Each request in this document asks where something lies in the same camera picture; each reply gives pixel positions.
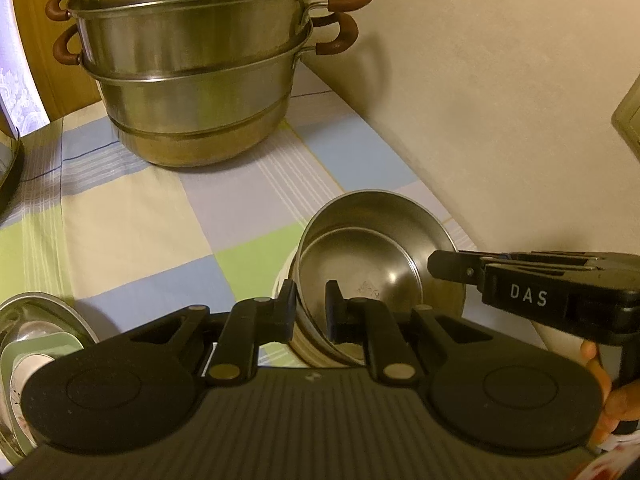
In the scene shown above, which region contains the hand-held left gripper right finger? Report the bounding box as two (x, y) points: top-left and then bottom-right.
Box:
(324, 279), (544, 384)

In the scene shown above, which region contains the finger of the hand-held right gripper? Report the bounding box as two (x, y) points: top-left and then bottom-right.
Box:
(480, 250), (602, 272)
(427, 249), (490, 287)

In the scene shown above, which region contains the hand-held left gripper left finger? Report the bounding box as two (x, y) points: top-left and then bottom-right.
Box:
(96, 279), (298, 387)

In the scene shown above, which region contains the stainless steel bowl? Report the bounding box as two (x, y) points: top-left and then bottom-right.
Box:
(293, 188), (469, 369)

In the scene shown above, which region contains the steel bowl with dishes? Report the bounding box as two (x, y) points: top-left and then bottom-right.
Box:
(0, 293), (102, 467)

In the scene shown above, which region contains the green square dish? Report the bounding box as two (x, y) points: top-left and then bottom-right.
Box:
(0, 332), (84, 413)

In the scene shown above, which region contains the small floral ceramic dish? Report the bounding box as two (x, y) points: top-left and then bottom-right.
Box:
(0, 354), (57, 462)

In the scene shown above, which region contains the person's right hand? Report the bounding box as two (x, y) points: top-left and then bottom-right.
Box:
(581, 342), (640, 454)

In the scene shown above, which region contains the checked tablecloth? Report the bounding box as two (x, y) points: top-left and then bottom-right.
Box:
(0, 64), (482, 362)

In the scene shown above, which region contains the steel steamer base pot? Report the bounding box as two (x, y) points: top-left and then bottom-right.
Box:
(52, 12), (359, 169)

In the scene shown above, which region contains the steel steamer tier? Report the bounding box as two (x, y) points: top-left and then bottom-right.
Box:
(44, 0), (379, 82)

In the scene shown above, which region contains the brown wooden panel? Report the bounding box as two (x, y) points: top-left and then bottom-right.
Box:
(14, 0), (107, 123)

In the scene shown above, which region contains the lace curtain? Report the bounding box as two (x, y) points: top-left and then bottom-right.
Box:
(0, 0), (52, 137)

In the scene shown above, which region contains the wall switch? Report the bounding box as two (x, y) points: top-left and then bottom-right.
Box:
(610, 79), (640, 162)

